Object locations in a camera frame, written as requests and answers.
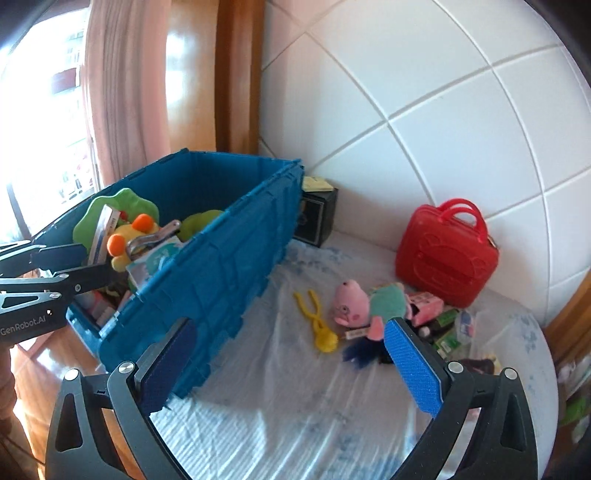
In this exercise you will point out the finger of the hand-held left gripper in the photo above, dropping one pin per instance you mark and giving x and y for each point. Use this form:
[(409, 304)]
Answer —
[(60, 256), (87, 277)]

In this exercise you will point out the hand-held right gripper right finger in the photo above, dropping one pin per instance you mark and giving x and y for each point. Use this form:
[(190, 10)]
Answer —
[(411, 369)]

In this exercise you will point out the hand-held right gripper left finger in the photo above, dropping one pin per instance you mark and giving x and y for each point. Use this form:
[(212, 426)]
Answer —
[(166, 364)]

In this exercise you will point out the metal spring clamp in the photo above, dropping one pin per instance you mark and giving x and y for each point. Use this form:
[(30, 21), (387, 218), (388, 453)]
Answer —
[(157, 237)]

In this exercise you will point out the yellow plastic toy tongs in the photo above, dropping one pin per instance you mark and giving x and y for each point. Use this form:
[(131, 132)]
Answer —
[(323, 339)]

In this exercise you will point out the blue plastic crate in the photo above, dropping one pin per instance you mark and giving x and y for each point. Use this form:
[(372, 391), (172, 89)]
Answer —
[(221, 286)]

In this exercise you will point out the person's left forearm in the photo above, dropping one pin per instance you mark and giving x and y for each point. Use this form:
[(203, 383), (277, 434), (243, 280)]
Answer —
[(4, 374)]

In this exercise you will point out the green medicine box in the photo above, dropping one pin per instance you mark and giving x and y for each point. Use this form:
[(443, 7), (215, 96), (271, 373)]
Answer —
[(448, 342)]

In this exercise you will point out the dark blue feather wand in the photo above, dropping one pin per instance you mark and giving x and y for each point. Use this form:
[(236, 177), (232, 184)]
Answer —
[(358, 353)]

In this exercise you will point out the yellow orange plush toy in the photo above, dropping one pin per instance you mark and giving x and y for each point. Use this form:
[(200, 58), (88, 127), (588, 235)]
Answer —
[(127, 230)]

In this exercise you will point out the pink tissue pack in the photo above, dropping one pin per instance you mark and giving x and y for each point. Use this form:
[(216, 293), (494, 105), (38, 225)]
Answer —
[(427, 307)]

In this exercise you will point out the pink pig plush toy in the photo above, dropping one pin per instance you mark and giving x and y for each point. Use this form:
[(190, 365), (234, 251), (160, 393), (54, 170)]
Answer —
[(388, 302)]

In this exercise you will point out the dark maroon socks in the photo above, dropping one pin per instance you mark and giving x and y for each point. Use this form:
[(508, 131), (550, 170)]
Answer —
[(482, 364)]

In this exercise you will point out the light green plush toy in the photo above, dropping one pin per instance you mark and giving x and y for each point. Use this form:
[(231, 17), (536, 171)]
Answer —
[(124, 201)]

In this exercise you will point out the red carry case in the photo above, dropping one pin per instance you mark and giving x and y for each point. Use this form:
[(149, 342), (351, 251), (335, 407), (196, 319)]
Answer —
[(438, 263)]

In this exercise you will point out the bright window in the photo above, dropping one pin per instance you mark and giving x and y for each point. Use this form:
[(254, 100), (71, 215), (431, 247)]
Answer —
[(46, 138)]

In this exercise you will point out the white floral bed sheet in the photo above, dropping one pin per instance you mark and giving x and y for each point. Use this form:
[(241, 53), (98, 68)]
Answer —
[(277, 415)]

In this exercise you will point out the black cardboard box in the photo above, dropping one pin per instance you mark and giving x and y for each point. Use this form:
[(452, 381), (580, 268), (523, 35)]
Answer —
[(316, 221)]

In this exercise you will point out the pink curtain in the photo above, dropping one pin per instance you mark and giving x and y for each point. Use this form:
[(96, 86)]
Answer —
[(138, 92)]

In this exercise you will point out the yellow paper note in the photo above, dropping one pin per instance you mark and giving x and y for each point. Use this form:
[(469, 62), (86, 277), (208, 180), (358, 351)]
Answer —
[(317, 184)]

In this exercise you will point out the wooden headboard post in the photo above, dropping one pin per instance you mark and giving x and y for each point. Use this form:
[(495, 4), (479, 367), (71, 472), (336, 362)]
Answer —
[(572, 314), (240, 69)]

